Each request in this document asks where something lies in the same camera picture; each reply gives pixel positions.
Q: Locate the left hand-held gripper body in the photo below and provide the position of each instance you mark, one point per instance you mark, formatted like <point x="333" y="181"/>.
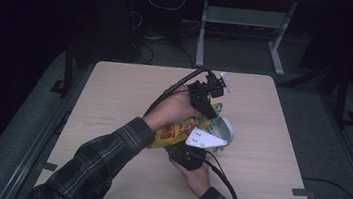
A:
<point x="202" y="94"/>

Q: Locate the colourful spouted refill pouch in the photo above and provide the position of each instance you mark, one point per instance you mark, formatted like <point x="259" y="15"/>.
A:
<point x="174" y="132"/>

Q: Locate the person's left hand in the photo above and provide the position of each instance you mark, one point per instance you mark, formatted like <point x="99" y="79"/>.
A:
<point x="173" y="111"/>

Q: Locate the black tape strip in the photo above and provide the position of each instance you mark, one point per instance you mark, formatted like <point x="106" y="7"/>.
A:
<point x="301" y="192"/>
<point x="47" y="166"/>

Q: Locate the person's right hand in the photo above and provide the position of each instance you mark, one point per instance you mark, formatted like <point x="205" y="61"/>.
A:
<point x="198" y="181"/>

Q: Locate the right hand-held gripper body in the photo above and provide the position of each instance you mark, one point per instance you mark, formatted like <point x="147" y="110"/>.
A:
<point x="191" y="156"/>

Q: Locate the black metal stand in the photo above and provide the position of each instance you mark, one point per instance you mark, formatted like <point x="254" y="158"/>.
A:
<point x="67" y="73"/>
<point x="341" y="98"/>

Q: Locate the white desk frame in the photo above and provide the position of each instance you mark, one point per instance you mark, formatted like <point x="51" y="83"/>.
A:
<point x="244" y="17"/>

